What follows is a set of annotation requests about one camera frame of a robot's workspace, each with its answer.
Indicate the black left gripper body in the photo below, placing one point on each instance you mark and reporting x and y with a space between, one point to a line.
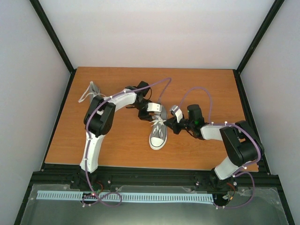
141 115

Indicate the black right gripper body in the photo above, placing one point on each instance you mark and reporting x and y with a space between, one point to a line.
177 130

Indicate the white shoelace of sneaker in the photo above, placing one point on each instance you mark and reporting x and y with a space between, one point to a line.
159 130

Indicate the grey sneaker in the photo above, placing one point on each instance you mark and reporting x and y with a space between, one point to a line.
91 91
157 143

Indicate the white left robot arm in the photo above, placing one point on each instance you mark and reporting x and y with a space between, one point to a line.
100 115

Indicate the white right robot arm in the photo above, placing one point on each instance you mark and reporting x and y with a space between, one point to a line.
242 145

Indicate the clear plastic front sheet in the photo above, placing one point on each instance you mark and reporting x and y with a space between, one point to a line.
246 206

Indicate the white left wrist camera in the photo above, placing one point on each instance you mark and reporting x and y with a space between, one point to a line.
154 107

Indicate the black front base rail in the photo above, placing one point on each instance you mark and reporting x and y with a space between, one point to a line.
116 177

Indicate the light blue cable duct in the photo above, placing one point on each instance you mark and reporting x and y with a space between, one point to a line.
126 197

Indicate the black left frame post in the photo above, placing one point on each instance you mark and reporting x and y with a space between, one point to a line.
52 34

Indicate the black frame post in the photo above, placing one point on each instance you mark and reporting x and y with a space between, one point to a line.
259 35
52 34

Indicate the black right frame post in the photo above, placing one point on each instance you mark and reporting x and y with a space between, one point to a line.
259 35

